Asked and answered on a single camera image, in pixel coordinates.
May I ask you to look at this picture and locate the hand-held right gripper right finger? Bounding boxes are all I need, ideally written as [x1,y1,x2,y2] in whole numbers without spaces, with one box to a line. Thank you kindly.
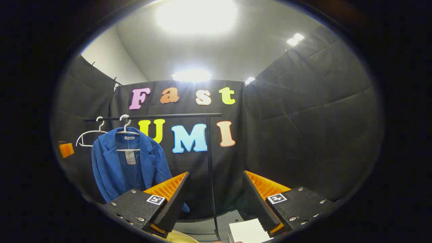
[242,170,338,238]

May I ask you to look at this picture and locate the blue corduroy jacket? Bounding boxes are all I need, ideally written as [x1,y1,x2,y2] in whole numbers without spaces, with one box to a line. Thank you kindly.
[91,127,190,213]

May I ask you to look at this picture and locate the black metal garment rack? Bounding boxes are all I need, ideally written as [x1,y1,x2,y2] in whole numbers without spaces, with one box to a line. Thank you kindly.
[84,113,223,242]

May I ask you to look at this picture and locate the black backdrop cloth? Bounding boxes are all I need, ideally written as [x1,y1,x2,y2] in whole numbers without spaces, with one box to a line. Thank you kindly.
[51,25,385,220]

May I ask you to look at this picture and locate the large ceiling light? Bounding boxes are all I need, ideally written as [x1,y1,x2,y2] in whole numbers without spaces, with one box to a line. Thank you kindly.
[156,0,238,34]

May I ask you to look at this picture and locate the beige laundry hamper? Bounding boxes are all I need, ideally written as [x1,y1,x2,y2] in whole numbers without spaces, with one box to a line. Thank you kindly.
[165,229,199,243]

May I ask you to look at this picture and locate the white box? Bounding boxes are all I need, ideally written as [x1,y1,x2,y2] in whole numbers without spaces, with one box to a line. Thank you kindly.
[228,218,274,243]

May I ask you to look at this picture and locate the white plastic hanger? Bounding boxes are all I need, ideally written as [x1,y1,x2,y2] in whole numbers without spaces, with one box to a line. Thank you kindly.
[76,116,108,148]
[116,115,141,152]

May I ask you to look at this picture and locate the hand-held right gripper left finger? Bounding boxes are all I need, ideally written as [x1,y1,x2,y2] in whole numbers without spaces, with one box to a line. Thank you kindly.
[101,171,190,239]

